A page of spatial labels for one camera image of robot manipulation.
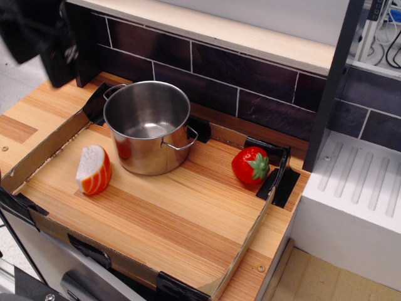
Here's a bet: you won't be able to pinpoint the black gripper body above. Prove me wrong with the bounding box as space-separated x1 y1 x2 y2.
39 20 78 88

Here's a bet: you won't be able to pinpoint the stainless steel pot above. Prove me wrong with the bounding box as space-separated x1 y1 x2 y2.
103 81 199 176

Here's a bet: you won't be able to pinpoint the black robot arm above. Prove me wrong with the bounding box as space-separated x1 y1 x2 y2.
1 1 78 88

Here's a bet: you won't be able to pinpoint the cardboard fence with black tape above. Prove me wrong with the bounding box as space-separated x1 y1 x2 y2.
1 78 305 300

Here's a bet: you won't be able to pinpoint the orange white toy sushi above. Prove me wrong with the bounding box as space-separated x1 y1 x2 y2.
76 144 112 195

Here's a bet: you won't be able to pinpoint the wooden shelf with dark posts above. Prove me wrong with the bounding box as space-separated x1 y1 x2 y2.
65 1 353 171

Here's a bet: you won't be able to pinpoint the red toy strawberry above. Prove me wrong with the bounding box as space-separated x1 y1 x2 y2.
232 146 270 184

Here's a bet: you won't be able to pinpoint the white toy sink drainboard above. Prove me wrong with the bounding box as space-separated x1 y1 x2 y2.
291 132 400 290

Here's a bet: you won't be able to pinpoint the cables in background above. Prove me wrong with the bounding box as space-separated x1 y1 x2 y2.
368 0 401 68

